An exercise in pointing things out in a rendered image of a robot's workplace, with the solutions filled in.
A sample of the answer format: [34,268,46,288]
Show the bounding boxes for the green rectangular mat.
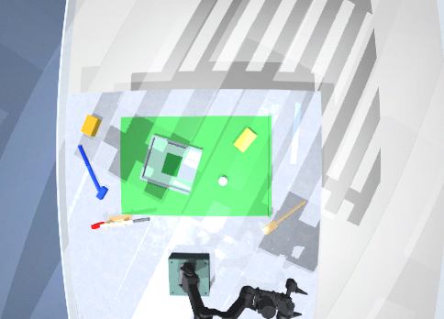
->
[120,115,269,216]

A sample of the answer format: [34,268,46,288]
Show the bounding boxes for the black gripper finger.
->
[287,312,302,319]
[295,285,308,295]

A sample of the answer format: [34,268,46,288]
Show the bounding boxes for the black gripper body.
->
[272,278,297,319]

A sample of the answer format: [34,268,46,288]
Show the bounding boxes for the white golf ball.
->
[218,177,228,186]

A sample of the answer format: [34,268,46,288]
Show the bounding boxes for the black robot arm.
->
[178,262,295,319]

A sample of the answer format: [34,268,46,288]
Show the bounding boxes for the blue golf putter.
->
[78,146,108,200]

